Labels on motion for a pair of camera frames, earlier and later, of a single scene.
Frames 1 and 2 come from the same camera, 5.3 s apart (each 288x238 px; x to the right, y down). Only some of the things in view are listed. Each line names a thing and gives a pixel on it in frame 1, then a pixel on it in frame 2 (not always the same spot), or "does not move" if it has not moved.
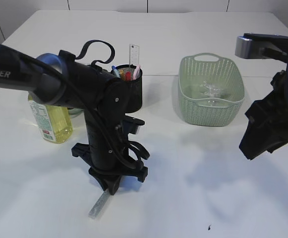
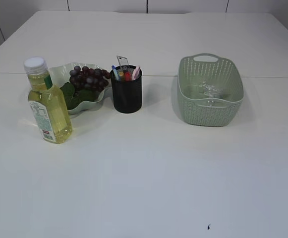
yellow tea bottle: (55, 121) does not move
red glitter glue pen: (128, 76) does not move
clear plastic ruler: (134, 52) → (122, 61)
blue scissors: (117, 72) does not move
